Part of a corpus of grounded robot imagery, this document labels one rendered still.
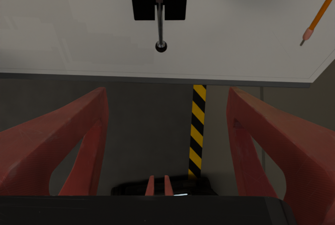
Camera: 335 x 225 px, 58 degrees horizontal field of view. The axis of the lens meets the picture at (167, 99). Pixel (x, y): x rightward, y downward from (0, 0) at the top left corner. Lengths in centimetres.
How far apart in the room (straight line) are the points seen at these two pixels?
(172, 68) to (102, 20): 14
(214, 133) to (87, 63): 106
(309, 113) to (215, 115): 46
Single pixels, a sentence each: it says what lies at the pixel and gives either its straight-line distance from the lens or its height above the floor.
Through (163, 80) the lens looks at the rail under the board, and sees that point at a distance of 50.
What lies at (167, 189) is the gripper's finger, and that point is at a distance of 26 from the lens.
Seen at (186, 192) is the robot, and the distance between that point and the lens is 133.
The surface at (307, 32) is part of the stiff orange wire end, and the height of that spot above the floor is 112.
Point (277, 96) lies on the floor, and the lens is 151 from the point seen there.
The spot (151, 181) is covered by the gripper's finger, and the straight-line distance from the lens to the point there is 27.
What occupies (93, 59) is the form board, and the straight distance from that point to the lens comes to 46.
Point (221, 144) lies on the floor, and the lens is 148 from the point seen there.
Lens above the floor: 136
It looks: 78 degrees down
